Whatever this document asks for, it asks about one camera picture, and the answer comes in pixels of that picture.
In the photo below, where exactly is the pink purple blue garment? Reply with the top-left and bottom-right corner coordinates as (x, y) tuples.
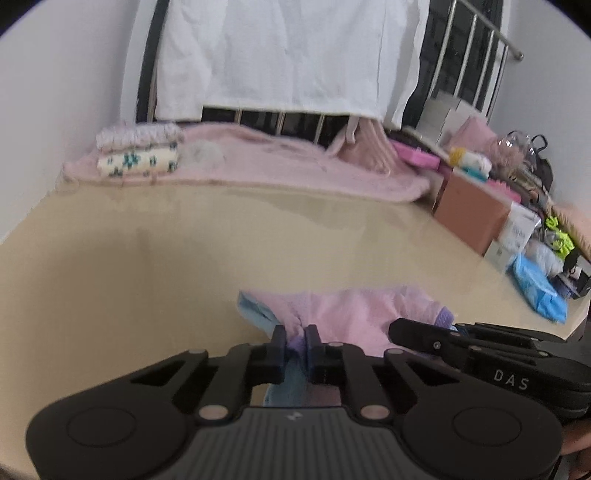
(238, 286), (455, 407)

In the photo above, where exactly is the person's right hand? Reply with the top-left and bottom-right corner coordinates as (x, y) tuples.
(561, 420), (591, 479)

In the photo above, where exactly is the blue plastic bag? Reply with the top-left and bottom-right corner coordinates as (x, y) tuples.
(511, 254), (568, 324)

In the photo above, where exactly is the neon yellow green item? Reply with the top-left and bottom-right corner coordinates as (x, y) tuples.
(545, 216), (575, 260)

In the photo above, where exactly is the white small box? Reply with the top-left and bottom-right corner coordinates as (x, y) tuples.
(484, 202), (541, 272)

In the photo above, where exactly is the brown cardboard box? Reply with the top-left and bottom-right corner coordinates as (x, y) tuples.
(434, 169), (513, 256)

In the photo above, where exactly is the yellow white plush item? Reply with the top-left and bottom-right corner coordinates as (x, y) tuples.
(449, 147), (492, 177)

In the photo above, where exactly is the magenta pink box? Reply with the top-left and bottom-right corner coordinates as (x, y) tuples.
(391, 140), (441, 171)

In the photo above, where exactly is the pink hanging garment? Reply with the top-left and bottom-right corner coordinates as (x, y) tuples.
(327, 116), (399, 177)

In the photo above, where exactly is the pink blanket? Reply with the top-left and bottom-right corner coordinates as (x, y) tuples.
(62, 122), (430, 202)

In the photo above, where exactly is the folded cream green-patterned cloth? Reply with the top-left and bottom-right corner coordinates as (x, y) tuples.
(97, 146), (178, 177)

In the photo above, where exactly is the folded pink white cloth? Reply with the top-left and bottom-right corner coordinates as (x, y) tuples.
(95, 123), (184, 152)

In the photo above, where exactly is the white hanging sheet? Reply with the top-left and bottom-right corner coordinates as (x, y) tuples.
(156, 0), (430, 127)

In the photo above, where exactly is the black bag with handles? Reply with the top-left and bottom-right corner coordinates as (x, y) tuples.
(502, 130), (554, 193)

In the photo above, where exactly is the metal bed frame railing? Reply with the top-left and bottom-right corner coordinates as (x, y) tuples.
(130, 1), (524, 146)

